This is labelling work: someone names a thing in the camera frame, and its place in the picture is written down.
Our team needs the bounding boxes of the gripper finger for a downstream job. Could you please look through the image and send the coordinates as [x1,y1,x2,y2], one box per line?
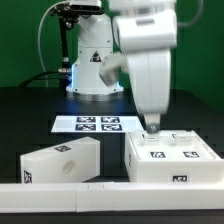
[144,114,161,133]

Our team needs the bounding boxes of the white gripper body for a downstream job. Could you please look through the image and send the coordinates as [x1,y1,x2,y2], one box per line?
[125,48,171,115]

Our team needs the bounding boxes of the small white cabinet panel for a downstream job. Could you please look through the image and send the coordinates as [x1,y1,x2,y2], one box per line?
[166,130,220,161]

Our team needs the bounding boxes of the white cabinet body box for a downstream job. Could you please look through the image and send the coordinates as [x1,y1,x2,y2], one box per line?
[124,132,224,183]

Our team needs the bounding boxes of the white cabinet block with hole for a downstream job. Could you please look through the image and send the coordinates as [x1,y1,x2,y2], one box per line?
[20,137,100,184]

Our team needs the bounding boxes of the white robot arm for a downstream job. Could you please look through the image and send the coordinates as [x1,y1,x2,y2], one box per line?
[67,0,177,133]

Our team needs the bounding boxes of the white marker sheet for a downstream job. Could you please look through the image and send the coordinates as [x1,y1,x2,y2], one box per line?
[51,116,143,133]

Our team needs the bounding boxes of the white front fence bar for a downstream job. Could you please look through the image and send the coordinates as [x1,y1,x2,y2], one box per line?
[0,182,224,213]

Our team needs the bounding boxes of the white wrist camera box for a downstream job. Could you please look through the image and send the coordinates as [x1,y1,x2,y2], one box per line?
[99,52,128,86]

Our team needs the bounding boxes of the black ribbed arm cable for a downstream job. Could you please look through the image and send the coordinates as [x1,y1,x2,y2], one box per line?
[176,0,205,28]

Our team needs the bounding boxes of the black base cables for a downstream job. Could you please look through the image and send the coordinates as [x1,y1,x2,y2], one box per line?
[18,70,69,89]

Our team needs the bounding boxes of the black camera on stand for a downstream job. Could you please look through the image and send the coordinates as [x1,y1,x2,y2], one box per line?
[50,0,104,87]

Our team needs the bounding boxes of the grey white cable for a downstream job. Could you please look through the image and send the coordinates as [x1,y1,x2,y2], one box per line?
[37,0,71,88]

